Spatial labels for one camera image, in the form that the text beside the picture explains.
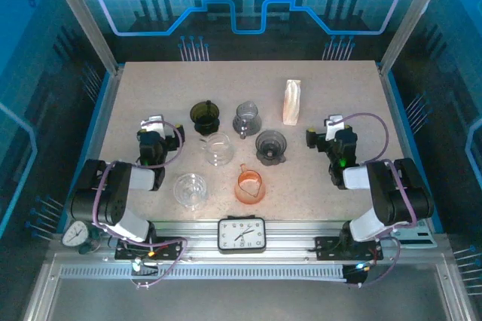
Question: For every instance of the olive green coffee dripper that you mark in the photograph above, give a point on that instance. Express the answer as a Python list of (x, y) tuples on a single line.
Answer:
[(205, 114)]

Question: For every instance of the grey coffee dripper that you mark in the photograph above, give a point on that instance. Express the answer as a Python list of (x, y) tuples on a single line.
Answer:
[(271, 144)]

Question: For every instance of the clear coffee dripper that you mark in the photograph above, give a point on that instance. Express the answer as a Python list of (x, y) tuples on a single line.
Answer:
[(190, 191)]

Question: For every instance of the grey glass coffee server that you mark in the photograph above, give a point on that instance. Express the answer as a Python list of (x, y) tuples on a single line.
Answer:
[(246, 119)]

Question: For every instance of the orange coffee server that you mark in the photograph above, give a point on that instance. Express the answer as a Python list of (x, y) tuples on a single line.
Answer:
[(250, 189)]

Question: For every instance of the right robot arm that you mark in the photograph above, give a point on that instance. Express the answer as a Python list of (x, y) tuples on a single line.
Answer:
[(399, 193)]

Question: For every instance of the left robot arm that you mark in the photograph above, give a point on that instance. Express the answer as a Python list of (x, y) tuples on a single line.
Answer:
[(109, 193)]

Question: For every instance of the pale coffee filter holder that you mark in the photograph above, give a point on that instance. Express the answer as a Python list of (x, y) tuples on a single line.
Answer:
[(291, 106)]

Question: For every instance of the small round dial timer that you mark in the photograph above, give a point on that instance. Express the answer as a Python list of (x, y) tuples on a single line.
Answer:
[(75, 236)]

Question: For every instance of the pale desk calculator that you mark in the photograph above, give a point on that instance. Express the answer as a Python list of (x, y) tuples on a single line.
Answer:
[(418, 240)]

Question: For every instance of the small LED circuit board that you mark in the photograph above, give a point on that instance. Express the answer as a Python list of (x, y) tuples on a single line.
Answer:
[(137, 266), (357, 268)]

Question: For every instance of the black rectangular analogue clock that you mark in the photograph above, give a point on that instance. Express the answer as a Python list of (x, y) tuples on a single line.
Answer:
[(241, 236)]

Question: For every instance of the brushed steel tray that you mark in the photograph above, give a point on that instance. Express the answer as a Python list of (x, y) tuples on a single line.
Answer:
[(241, 302)]

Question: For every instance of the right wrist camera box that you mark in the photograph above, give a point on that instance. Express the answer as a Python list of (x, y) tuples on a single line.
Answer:
[(333, 127)]

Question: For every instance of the aluminium table side rail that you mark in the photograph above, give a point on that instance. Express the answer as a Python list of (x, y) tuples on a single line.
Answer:
[(398, 121), (102, 121)]

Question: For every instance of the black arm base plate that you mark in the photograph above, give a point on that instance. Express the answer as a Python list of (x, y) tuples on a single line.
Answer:
[(171, 247), (325, 247)]

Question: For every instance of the aluminium mounting rail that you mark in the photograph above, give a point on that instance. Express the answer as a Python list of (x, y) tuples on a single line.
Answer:
[(293, 236)]

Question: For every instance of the aluminium frame post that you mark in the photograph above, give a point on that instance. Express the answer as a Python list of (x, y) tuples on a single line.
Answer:
[(83, 16), (414, 16)]

